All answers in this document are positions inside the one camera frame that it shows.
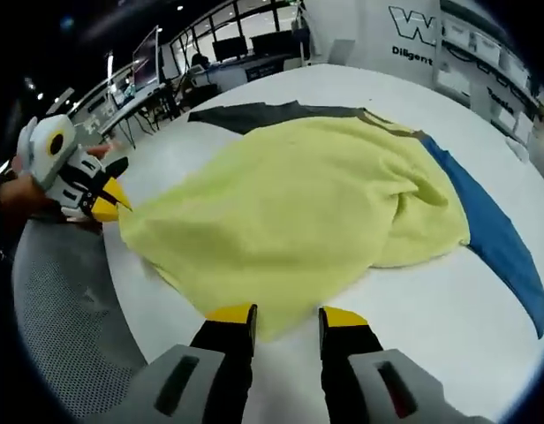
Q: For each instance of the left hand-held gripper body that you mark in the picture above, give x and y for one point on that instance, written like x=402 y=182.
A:
x=47 y=146

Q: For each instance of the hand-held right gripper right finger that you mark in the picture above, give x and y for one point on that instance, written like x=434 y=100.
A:
x=356 y=380

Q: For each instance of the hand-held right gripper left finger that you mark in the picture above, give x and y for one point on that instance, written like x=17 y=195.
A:
x=210 y=375

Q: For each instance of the yellow-green garment with dark sleeves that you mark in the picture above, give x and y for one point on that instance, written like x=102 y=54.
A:
x=298 y=199

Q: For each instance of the person's left hand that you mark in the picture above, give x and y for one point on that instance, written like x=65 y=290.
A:
x=100 y=150

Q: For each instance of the side desk with black legs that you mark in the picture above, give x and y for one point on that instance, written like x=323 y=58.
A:
x=122 y=110

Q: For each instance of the large framed display screen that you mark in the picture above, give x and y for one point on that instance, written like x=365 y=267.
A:
x=146 y=62

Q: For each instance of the grey mesh chair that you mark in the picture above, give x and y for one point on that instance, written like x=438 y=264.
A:
x=60 y=309

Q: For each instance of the black computer monitor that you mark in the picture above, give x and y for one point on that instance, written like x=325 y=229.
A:
x=272 y=43
x=230 y=47

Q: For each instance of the round ceiling spotlights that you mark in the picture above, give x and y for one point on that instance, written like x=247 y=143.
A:
x=180 y=7

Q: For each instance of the light grey chair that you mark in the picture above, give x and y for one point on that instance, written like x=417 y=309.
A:
x=342 y=52

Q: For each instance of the grey metal shelving unit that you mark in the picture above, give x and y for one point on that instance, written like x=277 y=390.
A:
x=444 y=66

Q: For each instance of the row of white storage bins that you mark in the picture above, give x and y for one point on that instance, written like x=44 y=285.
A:
x=455 y=31

